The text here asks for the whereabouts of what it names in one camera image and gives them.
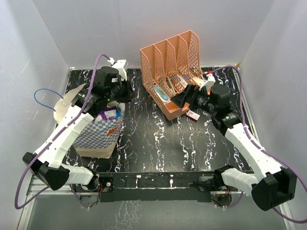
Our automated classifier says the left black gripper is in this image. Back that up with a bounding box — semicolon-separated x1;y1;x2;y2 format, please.
106;76;137;103

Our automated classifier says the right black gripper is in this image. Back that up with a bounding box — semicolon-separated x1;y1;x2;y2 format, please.
171;84;217;115

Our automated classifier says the blue checkered paper bag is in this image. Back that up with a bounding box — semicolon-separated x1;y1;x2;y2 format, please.
34;83;125;159

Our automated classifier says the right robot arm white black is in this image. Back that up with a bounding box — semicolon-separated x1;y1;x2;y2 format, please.
171;84;297;211

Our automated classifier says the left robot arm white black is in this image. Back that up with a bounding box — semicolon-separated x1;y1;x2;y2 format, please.
23;65;134;191

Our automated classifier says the striped packet in organizer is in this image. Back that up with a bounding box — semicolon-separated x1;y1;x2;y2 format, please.
171;76;188;92

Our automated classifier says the white packet in organizer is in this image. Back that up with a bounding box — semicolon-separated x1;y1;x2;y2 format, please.
193;77;204;86

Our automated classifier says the blue white item in organizer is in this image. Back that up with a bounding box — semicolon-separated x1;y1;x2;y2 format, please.
154;85;170;103

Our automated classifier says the small red white box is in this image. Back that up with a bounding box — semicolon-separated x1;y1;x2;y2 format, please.
186;110;200;121

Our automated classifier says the purple snack packet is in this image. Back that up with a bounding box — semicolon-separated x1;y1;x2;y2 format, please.
100;106;121;120

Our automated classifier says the orange plastic file organizer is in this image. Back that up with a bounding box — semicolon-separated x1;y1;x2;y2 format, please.
140;30;207;121

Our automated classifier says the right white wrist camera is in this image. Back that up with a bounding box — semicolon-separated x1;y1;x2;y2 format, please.
200;71;215;91

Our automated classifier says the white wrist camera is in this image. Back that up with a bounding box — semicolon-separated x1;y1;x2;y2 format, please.
200;71;215;91
111;59;127;81

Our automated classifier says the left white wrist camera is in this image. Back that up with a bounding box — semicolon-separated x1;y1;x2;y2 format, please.
111;59;127;81

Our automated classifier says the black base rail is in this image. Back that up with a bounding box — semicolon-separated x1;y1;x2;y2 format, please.
73;172;238;202

